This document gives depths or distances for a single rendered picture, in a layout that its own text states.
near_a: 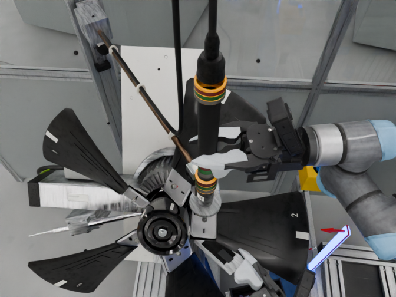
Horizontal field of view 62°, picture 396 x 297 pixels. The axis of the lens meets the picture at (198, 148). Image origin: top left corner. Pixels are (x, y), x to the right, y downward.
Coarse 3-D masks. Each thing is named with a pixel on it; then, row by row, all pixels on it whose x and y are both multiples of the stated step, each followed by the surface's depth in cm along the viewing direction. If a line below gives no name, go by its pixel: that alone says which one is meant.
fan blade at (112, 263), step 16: (64, 256) 79; (80, 256) 80; (96, 256) 81; (112, 256) 84; (48, 272) 82; (64, 272) 83; (80, 272) 85; (96, 272) 88; (64, 288) 88; (80, 288) 91
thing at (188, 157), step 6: (102, 36) 92; (108, 48) 89; (114, 54) 87; (126, 72) 83; (150, 108) 77; (156, 114) 75; (168, 132) 72; (174, 138) 71; (180, 144) 70; (180, 150) 69; (186, 150) 69; (186, 156) 68
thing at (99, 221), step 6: (114, 216) 90; (120, 216) 90; (126, 216) 90; (132, 216) 90; (90, 222) 90; (96, 222) 90; (102, 222) 90; (108, 222) 90; (54, 228) 92; (60, 228) 92; (66, 228) 91; (36, 234) 93
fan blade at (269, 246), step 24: (288, 192) 85; (240, 216) 82; (264, 216) 82; (288, 216) 82; (216, 240) 77; (240, 240) 78; (264, 240) 79; (288, 240) 79; (264, 264) 77; (288, 264) 78
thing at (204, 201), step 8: (216, 32) 38; (208, 40) 37; (216, 40) 37; (208, 48) 38; (216, 48) 38; (200, 56) 40; (208, 56) 39; (216, 56) 39; (200, 64) 40; (208, 64) 39; (216, 64) 39; (224, 64) 40; (200, 72) 40; (208, 72) 40; (216, 72) 40; (224, 72) 41; (200, 80) 41; (208, 80) 41; (216, 80) 41; (200, 200) 69; (208, 200) 68
